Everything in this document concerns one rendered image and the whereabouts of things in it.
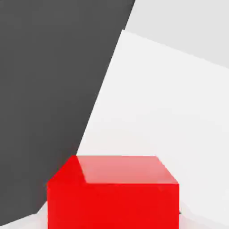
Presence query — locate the small red cube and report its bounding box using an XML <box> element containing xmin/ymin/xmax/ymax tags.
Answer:
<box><xmin>47</xmin><ymin>155</ymin><xmax>180</xmax><ymax>229</ymax></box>

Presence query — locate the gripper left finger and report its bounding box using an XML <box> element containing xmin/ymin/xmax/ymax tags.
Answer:
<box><xmin>0</xmin><ymin>200</ymin><xmax>48</xmax><ymax>229</ymax></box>

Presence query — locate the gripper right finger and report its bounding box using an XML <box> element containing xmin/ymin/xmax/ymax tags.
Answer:
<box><xmin>178</xmin><ymin>201</ymin><xmax>229</xmax><ymax>229</ymax></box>

